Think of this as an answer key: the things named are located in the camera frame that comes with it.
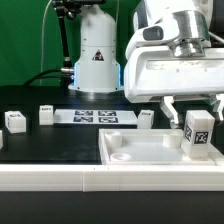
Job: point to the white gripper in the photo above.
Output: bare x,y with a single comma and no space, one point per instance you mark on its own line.
165,62

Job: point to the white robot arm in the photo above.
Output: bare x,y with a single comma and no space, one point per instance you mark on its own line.
97,71

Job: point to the white square table top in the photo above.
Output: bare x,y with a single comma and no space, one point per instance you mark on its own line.
150,147

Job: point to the white sheet with AprilTags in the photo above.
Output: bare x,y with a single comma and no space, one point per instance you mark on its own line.
111,117

